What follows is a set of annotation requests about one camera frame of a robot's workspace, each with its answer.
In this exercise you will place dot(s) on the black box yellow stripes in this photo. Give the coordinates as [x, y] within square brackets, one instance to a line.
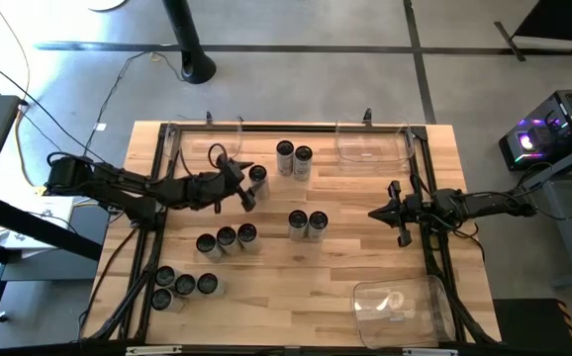
[528, 326]

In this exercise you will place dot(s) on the black folding stand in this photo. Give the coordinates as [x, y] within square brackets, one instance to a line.
[558, 20]

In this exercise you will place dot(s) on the black table clamp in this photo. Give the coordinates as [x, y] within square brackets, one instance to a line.
[209, 118]
[367, 117]

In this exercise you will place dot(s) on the clear plastic bin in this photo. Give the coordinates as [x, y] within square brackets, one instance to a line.
[372, 148]
[192, 143]
[405, 316]

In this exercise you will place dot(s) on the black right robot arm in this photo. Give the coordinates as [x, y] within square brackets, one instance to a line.
[489, 203]

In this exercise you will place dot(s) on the grey metal stand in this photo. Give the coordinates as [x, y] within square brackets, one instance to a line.
[563, 207]

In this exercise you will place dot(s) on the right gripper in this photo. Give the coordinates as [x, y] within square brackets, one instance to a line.
[412, 210]

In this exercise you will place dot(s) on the black floor stand pole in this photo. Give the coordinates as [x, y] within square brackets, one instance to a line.
[187, 39]

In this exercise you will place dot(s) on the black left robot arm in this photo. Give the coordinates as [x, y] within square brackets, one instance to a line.
[118, 180]

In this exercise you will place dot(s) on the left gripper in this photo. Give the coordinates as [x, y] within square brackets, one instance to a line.
[226, 180]

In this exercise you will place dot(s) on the Celsius Peach Vibe can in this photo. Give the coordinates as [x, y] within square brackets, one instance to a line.
[298, 218]
[185, 284]
[285, 148]
[161, 298]

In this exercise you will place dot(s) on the Celsius Arctic Vibe can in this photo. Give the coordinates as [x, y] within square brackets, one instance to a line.
[318, 220]
[206, 242]
[207, 282]
[303, 153]

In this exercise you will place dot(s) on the white cardboard box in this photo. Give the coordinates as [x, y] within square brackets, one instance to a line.
[43, 207]

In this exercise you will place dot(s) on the Celsius Tropical Vibe can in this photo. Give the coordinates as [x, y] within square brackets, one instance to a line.
[226, 235]
[247, 231]
[257, 174]
[165, 275]

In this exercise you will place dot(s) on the white floor tag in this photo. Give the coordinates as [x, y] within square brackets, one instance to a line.
[100, 127]

